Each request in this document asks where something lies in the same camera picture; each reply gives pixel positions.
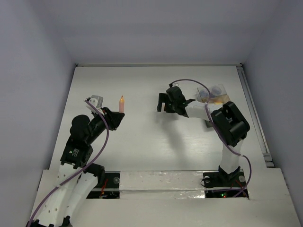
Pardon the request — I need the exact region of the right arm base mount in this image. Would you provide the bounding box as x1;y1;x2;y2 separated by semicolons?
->
200;171;249;198

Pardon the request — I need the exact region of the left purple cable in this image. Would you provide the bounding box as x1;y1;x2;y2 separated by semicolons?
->
28;99;110;227

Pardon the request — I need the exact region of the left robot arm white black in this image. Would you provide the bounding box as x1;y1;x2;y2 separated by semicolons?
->
27;107;125;227

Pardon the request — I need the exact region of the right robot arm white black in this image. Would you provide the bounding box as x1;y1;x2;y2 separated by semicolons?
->
157;86;250;185

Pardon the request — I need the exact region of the pink highlighter marker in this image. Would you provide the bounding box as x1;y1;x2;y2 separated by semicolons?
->
118;96;125;113

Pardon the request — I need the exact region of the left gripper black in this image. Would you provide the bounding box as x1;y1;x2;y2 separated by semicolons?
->
87;106;125;143

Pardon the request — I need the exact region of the three-compartment desk organizer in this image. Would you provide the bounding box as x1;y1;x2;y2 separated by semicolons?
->
196;83;232;128

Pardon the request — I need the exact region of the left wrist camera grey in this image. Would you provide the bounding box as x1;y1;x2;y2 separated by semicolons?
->
89;95;103;109

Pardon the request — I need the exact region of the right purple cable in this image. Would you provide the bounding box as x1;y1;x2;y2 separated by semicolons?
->
169;79;251;198

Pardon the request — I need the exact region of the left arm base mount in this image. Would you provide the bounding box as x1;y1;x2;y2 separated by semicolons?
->
87;172;120;199

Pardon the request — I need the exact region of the purple cable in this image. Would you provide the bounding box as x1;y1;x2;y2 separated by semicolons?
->
169;79;251;198
28;99;110;227

